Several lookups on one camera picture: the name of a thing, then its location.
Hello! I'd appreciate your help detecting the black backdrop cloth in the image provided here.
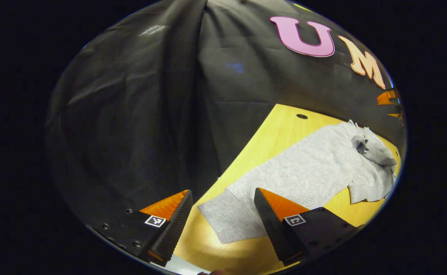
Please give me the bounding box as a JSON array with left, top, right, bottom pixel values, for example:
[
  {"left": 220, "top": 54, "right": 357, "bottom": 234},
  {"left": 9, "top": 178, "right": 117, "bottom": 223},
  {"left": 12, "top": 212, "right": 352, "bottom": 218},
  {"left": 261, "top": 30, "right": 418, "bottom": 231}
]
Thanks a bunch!
[{"left": 46, "top": 0, "right": 405, "bottom": 226}]

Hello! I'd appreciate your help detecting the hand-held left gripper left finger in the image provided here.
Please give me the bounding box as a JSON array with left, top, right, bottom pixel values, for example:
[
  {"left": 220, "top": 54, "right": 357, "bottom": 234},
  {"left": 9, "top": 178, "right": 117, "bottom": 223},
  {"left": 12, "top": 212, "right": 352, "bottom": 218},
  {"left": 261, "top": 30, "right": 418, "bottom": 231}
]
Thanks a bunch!
[{"left": 88, "top": 189, "right": 193, "bottom": 267}]

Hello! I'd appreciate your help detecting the grey sweatshirt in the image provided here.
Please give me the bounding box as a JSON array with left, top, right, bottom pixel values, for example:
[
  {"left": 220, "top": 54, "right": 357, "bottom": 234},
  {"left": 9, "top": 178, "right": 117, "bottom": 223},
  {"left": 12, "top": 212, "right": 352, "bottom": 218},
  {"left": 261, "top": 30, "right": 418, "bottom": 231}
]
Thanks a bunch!
[{"left": 197, "top": 120, "right": 398, "bottom": 245}]

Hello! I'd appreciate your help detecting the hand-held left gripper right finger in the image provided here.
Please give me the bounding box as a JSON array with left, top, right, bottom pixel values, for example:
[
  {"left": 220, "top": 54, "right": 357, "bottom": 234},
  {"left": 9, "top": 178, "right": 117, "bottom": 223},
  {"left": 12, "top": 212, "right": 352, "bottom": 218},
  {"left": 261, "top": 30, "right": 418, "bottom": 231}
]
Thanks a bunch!
[{"left": 254, "top": 187, "right": 361, "bottom": 267}]

